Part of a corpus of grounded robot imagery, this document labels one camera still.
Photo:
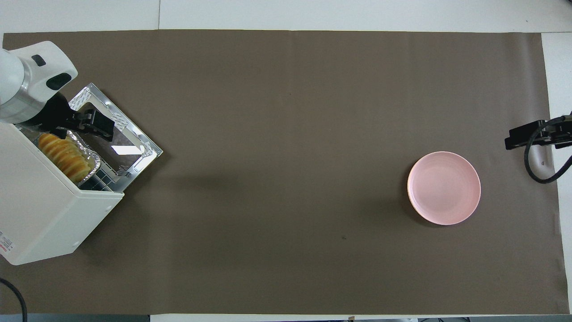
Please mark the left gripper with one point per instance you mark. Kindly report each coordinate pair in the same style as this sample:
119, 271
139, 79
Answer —
50, 114

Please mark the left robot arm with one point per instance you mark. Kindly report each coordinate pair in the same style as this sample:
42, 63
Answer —
31, 76

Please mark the golden ridged bread loaf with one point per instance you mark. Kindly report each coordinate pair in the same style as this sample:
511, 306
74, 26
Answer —
65, 156

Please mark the bread in foil tray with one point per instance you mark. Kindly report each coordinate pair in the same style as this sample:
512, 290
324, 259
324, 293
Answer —
91, 162

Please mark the metal oven rack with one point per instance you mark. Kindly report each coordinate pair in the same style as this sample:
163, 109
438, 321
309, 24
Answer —
100, 180

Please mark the white toaster oven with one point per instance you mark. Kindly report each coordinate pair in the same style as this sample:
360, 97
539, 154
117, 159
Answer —
40, 201

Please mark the pink round plate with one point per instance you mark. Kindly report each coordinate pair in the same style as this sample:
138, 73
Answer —
443, 188

